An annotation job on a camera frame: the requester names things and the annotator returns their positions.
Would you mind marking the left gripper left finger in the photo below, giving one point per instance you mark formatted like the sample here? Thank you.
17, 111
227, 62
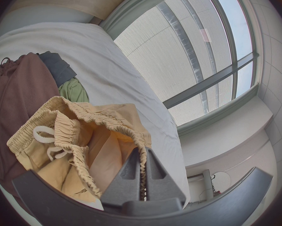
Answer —
128, 180

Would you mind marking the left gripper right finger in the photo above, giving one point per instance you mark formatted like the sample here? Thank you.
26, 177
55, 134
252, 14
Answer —
159, 180

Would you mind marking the tan shorts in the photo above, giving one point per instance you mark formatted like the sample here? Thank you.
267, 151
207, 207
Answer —
103, 116

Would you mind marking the bed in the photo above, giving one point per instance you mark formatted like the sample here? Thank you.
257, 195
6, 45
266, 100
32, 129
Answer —
96, 55

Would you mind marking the green garment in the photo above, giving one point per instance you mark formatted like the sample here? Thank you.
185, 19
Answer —
75, 90

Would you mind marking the window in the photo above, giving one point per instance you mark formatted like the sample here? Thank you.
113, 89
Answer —
167, 55

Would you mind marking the black garment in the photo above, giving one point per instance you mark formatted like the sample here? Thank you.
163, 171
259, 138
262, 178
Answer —
56, 67

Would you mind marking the brown shorts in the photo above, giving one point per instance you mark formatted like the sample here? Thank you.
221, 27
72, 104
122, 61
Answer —
18, 90

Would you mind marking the blue-green curtain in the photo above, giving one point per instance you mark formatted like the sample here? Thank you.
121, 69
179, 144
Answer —
131, 10

